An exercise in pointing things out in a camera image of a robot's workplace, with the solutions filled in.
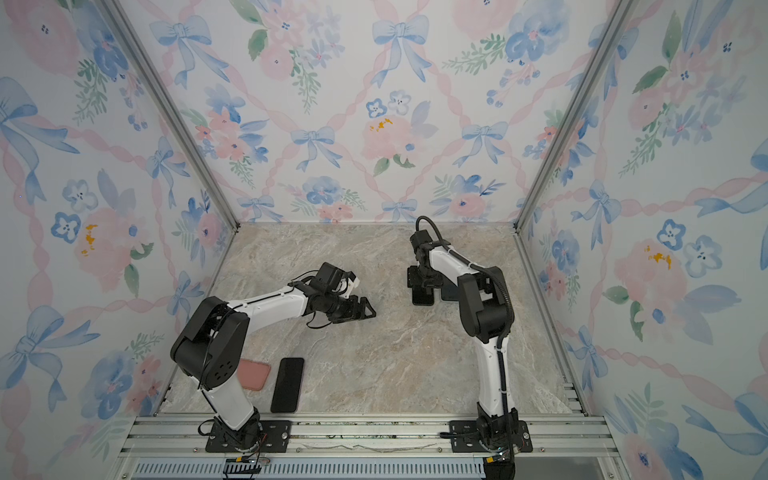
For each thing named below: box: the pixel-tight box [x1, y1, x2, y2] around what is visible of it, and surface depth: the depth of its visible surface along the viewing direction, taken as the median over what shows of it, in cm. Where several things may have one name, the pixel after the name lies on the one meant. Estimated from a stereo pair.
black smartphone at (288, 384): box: [270, 357, 305, 413], surface depth 83 cm
